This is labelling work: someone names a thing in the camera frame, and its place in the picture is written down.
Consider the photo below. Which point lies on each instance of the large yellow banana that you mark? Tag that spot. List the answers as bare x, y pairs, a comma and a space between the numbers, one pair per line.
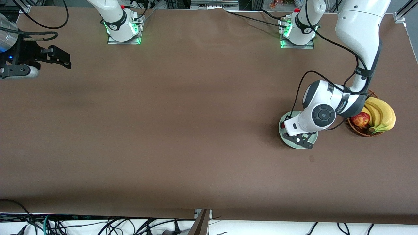
388, 112

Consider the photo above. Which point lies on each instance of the orange red plastic item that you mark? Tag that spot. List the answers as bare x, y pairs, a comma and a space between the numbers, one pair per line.
274, 4

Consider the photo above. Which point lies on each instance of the metal frame post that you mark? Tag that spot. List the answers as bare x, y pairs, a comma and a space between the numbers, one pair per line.
200, 225

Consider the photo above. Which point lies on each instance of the aluminium frame profile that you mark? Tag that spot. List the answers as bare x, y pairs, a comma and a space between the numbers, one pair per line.
401, 14
25, 9

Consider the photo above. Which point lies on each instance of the brown wicker basket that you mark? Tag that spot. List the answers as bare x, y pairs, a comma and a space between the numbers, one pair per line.
359, 131

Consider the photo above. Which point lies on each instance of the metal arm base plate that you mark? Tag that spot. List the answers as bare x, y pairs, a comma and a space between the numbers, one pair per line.
130, 42
300, 47

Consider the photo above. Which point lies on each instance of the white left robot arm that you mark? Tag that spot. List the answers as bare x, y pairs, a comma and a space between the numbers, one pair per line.
359, 29

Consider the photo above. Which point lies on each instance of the light green plate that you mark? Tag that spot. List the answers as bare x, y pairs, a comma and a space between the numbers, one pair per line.
282, 135

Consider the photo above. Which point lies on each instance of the red apple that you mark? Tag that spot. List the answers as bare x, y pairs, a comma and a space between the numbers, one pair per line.
361, 119

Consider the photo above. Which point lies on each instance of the grey metal box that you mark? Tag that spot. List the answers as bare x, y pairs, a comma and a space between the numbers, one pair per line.
212, 5

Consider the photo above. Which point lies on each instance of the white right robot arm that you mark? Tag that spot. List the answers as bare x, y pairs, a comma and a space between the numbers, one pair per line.
114, 19

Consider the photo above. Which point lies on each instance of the small yellow banana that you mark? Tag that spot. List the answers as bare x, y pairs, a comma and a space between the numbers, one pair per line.
366, 111

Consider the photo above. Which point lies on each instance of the brown table cover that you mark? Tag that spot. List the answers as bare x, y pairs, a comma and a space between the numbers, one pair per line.
196, 179

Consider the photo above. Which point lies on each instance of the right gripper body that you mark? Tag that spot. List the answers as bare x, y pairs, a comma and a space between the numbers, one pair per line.
26, 53

